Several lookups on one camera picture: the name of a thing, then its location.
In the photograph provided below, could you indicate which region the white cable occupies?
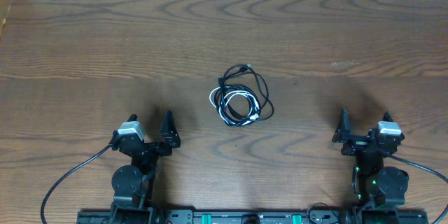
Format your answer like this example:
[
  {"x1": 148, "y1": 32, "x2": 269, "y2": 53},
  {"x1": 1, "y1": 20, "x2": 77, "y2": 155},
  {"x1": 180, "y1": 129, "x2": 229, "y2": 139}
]
[{"x1": 209, "y1": 90, "x2": 260, "y2": 125}]

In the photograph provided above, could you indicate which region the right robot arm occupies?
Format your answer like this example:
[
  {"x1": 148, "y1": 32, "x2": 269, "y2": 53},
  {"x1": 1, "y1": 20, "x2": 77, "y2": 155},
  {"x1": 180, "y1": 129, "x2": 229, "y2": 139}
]
[{"x1": 332, "y1": 108, "x2": 409, "y2": 223}]

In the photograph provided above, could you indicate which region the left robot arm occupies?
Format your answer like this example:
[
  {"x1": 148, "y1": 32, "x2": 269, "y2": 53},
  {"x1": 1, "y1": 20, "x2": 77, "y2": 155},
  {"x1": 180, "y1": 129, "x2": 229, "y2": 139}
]
[{"x1": 110, "y1": 110, "x2": 181, "y2": 223}]

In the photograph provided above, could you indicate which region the right camera black cable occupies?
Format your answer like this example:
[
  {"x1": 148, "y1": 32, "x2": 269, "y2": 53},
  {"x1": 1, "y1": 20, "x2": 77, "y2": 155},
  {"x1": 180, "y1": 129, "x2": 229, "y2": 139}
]
[{"x1": 383, "y1": 148, "x2": 448, "y2": 224}]

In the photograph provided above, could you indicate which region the camera black cable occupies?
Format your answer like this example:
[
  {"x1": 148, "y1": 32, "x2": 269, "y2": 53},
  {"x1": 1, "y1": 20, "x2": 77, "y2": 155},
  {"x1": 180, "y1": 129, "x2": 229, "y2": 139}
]
[
  {"x1": 383, "y1": 148, "x2": 448, "y2": 224},
  {"x1": 40, "y1": 143, "x2": 113, "y2": 224}
]

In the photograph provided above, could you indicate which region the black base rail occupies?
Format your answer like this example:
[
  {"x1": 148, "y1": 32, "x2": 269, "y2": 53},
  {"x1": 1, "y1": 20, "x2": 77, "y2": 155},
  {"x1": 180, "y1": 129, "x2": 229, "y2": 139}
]
[{"x1": 76, "y1": 209, "x2": 430, "y2": 224}]

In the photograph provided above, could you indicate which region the left camera black cable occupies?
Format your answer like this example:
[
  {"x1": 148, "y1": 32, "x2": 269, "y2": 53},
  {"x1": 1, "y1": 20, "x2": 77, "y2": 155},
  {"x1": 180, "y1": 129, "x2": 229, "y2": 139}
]
[{"x1": 40, "y1": 143, "x2": 113, "y2": 224}]

